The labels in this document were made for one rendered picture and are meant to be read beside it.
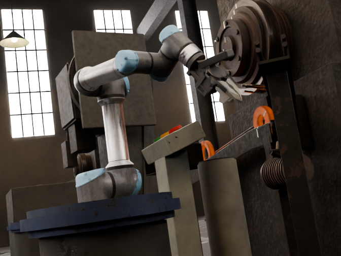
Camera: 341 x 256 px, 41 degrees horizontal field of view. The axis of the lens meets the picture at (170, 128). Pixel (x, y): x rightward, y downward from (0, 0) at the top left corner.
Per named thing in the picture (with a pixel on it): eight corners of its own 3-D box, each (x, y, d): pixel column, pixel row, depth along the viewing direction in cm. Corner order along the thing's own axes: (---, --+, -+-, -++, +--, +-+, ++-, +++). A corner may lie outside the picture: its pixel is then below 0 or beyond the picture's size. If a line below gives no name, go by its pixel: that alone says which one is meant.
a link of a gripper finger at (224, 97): (233, 111, 148) (214, 92, 151) (243, 98, 144) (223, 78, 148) (228, 114, 146) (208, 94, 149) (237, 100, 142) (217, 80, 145)
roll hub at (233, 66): (229, 83, 238) (220, 32, 243) (255, 65, 212) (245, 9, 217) (219, 84, 236) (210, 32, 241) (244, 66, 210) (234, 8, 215)
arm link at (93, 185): (72, 207, 179) (68, 172, 181) (103, 203, 187) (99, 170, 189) (86, 204, 170) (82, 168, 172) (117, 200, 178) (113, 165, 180)
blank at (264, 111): (268, 144, 224) (263, 144, 223) (254, 122, 235) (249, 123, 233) (279, 120, 214) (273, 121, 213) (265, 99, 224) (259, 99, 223)
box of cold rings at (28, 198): (110, 251, 501) (102, 179, 514) (134, 255, 426) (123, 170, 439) (10, 269, 460) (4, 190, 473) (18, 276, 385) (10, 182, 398)
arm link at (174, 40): (167, 40, 164) (178, 21, 159) (187, 61, 160) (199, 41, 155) (152, 43, 158) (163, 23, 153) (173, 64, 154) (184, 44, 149)
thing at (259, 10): (241, 104, 249) (227, 23, 256) (289, 78, 205) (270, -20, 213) (230, 105, 246) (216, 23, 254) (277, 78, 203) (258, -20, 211)
